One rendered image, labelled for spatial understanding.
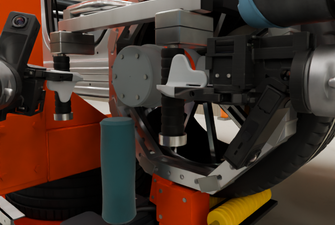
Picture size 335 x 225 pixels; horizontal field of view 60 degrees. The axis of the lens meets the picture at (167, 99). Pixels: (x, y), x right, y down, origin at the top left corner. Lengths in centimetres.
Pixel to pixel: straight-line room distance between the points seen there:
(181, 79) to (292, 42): 14
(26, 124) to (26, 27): 44
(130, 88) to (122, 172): 23
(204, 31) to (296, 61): 19
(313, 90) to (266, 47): 9
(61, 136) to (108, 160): 28
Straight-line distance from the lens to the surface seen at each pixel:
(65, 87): 59
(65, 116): 70
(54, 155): 98
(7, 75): 44
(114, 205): 77
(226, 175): 67
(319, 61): 32
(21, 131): 92
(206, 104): 79
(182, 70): 39
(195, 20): 45
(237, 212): 76
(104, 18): 61
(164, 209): 81
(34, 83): 52
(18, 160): 93
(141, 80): 58
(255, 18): 37
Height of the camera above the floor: 86
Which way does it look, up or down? 6 degrees down
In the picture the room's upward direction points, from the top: straight up
